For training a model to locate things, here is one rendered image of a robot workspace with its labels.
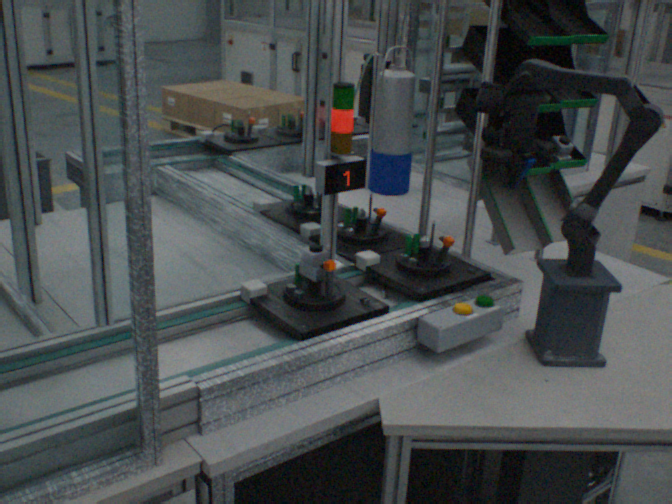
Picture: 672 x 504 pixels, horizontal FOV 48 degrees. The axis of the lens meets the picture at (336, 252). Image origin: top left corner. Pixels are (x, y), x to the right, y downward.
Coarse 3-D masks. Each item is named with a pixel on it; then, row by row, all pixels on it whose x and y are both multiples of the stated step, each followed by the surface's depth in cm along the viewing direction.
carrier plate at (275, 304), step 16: (272, 288) 174; (352, 288) 176; (256, 304) 167; (272, 304) 166; (352, 304) 168; (368, 304) 168; (384, 304) 169; (272, 320) 163; (288, 320) 159; (304, 320) 160; (320, 320) 160; (336, 320) 160; (352, 320) 162; (304, 336) 155
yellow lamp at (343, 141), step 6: (336, 132) 173; (348, 132) 173; (336, 138) 173; (342, 138) 173; (348, 138) 173; (330, 144) 175; (336, 144) 173; (342, 144) 173; (348, 144) 174; (330, 150) 176; (336, 150) 174; (342, 150) 174; (348, 150) 174
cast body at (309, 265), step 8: (304, 248) 166; (312, 248) 164; (320, 248) 164; (304, 256) 166; (312, 256) 163; (320, 256) 164; (328, 256) 166; (304, 264) 166; (312, 264) 164; (320, 264) 165; (304, 272) 167; (312, 272) 165; (320, 272) 164; (320, 280) 165
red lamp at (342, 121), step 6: (336, 114) 171; (342, 114) 171; (348, 114) 171; (336, 120) 172; (342, 120) 171; (348, 120) 172; (336, 126) 172; (342, 126) 172; (348, 126) 172; (342, 132) 172
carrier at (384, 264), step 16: (432, 224) 192; (416, 240) 191; (432, 240) 193; (368, 256) 189; (384, 256) 195; (400, 256) 187; (416, 256) 191; (432, 256) 191; (448, 256) 197; (368, 272) 188; (384, 272) 185; (400, 272) 186; (416, 272) 183; (432, 272) 183; (448, 272) 187; (464, 272) 188; (480, 272) 188; (400, 288) 180; (416, 288) 177; (432, 288) 178; (448, 288) 180
